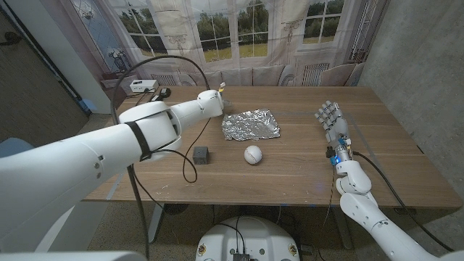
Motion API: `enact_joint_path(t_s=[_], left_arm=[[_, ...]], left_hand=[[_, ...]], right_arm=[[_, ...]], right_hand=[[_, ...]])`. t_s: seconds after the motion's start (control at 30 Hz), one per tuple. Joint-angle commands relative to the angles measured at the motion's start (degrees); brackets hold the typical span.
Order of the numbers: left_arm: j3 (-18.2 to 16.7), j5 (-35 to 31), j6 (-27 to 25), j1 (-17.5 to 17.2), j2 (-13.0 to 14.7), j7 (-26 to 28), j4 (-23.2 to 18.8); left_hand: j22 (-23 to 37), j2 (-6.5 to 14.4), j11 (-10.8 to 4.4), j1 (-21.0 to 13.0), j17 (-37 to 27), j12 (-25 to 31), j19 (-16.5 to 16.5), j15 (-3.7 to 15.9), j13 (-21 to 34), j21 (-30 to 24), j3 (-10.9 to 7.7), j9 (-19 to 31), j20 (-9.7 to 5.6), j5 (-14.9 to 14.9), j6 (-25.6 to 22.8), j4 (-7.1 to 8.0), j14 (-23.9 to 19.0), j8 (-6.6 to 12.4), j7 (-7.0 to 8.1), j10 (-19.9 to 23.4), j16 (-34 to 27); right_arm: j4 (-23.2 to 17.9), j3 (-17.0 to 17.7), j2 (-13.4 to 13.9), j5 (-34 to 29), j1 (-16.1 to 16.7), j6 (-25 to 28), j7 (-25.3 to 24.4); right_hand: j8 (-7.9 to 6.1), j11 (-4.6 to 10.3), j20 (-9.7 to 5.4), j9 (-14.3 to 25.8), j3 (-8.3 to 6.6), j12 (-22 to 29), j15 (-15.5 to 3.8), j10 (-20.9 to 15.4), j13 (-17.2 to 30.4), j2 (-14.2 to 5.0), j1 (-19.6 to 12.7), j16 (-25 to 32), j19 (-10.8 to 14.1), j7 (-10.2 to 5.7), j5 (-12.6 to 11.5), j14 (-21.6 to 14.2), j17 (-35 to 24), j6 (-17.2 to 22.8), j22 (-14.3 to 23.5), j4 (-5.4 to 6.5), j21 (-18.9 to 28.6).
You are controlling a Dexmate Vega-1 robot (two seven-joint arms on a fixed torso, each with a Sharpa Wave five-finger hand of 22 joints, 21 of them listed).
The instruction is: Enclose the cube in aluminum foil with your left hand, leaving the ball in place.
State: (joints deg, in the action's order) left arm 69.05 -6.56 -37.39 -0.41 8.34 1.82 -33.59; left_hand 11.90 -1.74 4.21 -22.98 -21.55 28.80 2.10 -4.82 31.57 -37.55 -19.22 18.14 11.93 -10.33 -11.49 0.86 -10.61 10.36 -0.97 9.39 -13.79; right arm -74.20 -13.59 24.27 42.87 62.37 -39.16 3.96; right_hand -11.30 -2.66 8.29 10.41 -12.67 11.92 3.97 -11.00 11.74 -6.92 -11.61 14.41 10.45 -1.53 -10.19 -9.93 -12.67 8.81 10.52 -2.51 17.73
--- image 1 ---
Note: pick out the dark grey cube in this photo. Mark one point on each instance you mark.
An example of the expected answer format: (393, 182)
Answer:
(200, 156)

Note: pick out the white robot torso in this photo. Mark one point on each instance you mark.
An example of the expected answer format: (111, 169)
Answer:
(248, 239)

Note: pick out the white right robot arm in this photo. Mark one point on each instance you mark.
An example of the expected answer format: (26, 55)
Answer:
(362, 214)

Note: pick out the crinkled aluminum foil sheet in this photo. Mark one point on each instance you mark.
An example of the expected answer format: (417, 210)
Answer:
(250, 125)

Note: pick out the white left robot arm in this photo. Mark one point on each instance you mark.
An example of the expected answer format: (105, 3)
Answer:
(72, 163)

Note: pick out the white ball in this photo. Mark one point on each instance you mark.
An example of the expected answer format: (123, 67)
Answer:
(253, 154)

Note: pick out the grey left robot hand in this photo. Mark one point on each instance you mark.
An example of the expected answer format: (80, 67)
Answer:
(226, 102)

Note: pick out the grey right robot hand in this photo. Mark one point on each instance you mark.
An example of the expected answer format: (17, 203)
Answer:
(337, 127)

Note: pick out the blue chair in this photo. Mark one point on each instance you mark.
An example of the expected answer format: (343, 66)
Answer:
(11, 148)

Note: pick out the printed window backdrop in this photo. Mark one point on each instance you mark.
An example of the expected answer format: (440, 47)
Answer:
(235, 21)

